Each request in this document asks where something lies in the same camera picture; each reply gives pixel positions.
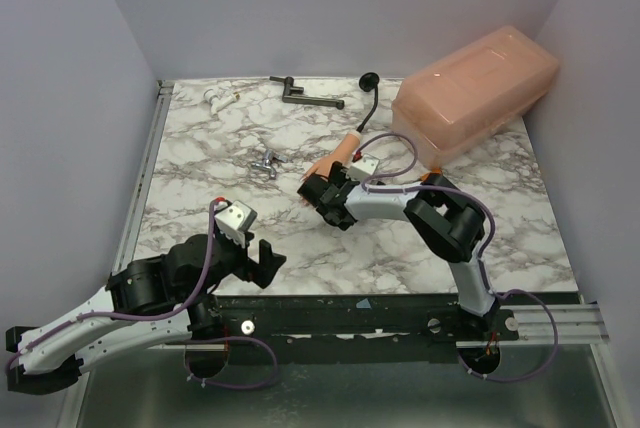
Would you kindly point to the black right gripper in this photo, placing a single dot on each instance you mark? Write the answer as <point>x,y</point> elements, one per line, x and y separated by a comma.
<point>329,196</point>

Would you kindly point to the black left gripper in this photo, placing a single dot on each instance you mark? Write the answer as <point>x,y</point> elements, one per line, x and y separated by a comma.
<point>262,272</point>

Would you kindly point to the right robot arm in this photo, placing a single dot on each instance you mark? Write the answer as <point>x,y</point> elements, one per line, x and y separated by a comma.
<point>454,225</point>

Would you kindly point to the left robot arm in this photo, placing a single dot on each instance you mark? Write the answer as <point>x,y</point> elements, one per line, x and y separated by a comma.
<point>163,299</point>

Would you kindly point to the mannequin practice hand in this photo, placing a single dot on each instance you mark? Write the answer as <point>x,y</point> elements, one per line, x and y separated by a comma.
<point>342,153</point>

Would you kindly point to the chrome faucet tap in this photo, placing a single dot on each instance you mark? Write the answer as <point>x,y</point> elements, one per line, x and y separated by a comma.
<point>267,163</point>

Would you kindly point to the white plastic faucet tap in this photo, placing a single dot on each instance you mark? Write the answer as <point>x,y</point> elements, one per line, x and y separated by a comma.
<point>218,102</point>

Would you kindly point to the pink plastic storage box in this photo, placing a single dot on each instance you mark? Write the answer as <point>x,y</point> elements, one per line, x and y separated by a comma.
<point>458,102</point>

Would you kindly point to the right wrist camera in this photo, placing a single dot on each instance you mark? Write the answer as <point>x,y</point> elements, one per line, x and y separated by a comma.
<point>363,168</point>

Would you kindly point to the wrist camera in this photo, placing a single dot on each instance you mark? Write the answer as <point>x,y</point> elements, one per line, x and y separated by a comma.
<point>233,220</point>
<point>363,168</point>

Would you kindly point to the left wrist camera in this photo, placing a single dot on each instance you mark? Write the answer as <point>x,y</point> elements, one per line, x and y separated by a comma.
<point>233,220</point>

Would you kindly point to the black mounting rail base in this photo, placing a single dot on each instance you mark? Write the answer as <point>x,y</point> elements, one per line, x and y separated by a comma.
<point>345,329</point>

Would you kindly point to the orange handled screwdriver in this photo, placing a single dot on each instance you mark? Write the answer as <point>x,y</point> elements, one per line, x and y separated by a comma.
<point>431,173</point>

